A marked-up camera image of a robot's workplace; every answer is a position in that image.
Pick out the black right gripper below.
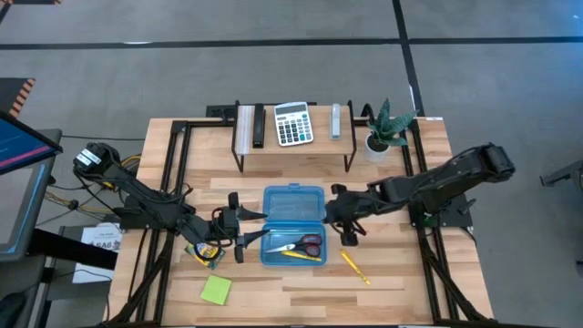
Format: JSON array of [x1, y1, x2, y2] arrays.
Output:
[[325, 183, 373, 248]]

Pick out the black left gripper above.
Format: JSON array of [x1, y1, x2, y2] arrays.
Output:
[[207, 190, 271, 264]]

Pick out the red black handled scissors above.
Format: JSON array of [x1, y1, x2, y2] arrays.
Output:
[[264, 233, 323, 258]]

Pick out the blue translucent plastic pencil case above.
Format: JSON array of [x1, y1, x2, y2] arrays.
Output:
[[260, 182, 328, 268]]

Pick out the yellow pen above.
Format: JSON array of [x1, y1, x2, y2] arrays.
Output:
[[340, 249, 372, 286]]

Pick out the yellow highlighter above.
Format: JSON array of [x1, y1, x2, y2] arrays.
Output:
[[281, 250, 322, 263]]

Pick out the green sticky note pad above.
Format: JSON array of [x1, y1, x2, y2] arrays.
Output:
[[199, 274, 233, 306]]

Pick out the green yellow crayon box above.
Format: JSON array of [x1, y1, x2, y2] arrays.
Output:
[[184, 241, 227, 271]]

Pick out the white plant pot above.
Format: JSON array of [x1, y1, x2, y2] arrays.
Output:
[[363, 131, 393, 164]]

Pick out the wooden shelf with black legs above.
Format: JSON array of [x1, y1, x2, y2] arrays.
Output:
[[230, 99, 358, 174]]

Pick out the grey stapler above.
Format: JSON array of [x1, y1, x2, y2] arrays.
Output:
[[329, 103, 343, 141]]

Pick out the white rectangular block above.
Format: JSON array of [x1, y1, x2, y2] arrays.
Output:
[[236, 105, 254, 155]]

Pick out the green snake plant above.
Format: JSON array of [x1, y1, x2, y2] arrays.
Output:
[[366, 97, 419, 148]]

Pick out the black stapler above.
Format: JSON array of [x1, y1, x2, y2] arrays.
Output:
[[252, 103, 267, 149]]

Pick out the white desk calculator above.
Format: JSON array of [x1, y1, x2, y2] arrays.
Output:
[[273, 101, 315, 148]]

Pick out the black power strip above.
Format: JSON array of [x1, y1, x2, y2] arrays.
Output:
[[205, 104, 239, 121]]

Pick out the white printed paper sheet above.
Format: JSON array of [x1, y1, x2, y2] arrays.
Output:
[[71, 222, 125, 285]]

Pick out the grey monitor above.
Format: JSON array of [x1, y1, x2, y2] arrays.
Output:
[[0, 163, 52, 264]]

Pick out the monitor with blue screen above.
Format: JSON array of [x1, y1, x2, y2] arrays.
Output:
[[0, 111, 64, 177]]

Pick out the black orange striped mat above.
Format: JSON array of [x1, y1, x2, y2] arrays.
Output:
[[0, 77, 36, 119]]

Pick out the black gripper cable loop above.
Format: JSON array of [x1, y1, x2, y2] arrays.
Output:
[[193, 241, 223, 263], [336, 220, 368, 239]]

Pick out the yellow cable bundle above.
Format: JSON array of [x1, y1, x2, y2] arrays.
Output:
[[100, 154, 143, 190]]

